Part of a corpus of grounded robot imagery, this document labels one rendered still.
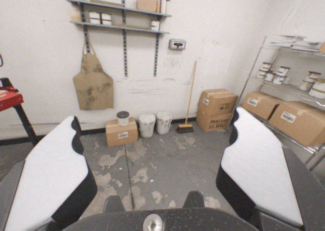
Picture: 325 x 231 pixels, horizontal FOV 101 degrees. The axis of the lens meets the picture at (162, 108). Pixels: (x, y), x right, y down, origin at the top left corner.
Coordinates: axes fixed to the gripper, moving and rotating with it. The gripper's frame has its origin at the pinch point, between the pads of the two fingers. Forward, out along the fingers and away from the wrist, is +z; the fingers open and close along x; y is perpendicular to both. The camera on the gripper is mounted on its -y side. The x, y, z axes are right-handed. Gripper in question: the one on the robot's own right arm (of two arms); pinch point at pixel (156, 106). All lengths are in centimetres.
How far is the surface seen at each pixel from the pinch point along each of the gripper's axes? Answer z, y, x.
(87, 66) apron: 184, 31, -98
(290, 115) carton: 133, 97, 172
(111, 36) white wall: 199, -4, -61
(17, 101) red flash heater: 106, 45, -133
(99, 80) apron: 186, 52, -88
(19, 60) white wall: 167, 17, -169
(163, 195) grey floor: 80, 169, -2
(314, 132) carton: 105, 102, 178
